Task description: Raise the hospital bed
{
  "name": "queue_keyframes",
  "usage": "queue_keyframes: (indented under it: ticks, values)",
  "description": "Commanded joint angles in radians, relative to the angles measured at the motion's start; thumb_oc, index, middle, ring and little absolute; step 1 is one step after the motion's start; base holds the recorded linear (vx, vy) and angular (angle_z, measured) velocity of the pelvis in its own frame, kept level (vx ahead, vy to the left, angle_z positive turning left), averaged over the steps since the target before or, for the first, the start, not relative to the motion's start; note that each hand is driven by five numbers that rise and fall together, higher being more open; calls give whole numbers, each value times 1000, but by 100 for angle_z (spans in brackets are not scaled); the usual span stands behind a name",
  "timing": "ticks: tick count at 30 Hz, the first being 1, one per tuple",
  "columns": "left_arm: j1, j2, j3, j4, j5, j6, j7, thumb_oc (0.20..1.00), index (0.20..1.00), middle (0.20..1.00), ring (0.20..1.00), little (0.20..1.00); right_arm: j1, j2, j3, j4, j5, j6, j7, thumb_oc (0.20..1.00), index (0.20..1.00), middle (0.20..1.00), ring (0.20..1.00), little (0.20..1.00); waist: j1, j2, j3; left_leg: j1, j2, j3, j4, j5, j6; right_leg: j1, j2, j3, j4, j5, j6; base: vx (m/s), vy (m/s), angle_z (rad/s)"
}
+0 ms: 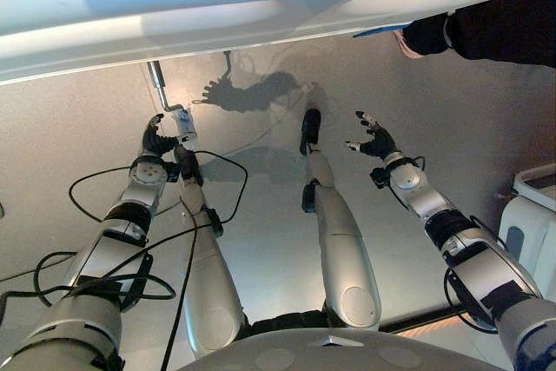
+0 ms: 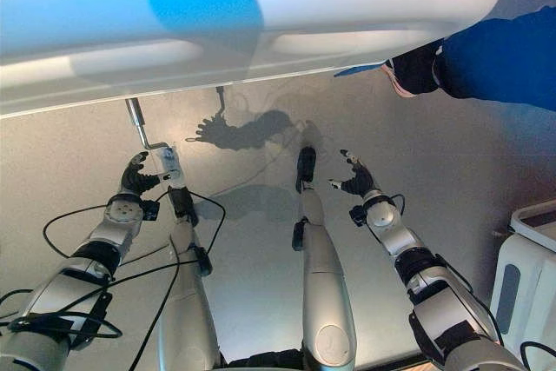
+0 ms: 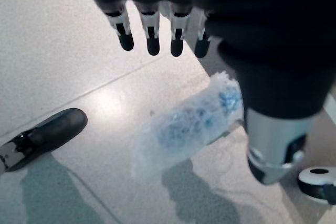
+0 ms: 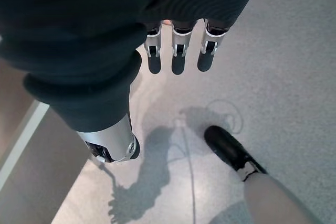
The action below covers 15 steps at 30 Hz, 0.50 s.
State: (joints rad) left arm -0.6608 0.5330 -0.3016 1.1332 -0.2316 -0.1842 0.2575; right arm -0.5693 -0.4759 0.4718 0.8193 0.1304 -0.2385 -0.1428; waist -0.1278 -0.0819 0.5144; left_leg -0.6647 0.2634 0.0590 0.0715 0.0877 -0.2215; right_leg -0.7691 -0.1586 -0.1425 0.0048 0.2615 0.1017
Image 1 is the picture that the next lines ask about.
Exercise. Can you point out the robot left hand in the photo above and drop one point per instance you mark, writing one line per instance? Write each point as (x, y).
(155, 141)

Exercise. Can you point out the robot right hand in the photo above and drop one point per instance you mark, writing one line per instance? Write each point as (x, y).
(380, 141)

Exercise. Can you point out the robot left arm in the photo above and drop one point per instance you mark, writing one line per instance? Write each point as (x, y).
(108, 232)

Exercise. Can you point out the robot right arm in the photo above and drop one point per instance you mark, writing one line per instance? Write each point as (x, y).
(473, 258)

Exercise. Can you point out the white blue bed footboard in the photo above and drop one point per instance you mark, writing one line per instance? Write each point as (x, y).
(174, 10)

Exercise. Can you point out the blue flat panel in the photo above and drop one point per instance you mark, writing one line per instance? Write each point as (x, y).
(378, 31)

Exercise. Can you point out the robot right leg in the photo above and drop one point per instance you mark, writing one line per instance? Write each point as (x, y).
(343, 249)

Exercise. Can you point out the robot leg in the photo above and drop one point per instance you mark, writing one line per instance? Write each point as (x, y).
(343, 249)
(208, 266)

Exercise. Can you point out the robot left leg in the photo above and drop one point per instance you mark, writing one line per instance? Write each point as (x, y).
(208, 266)

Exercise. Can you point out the person's leg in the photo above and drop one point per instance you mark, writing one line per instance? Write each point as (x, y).
(499, 23)

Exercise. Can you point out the white medical cart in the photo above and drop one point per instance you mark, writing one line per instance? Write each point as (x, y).
(530, 219)

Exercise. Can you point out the robot silver torso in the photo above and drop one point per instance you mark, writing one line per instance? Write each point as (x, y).
(339, 351)

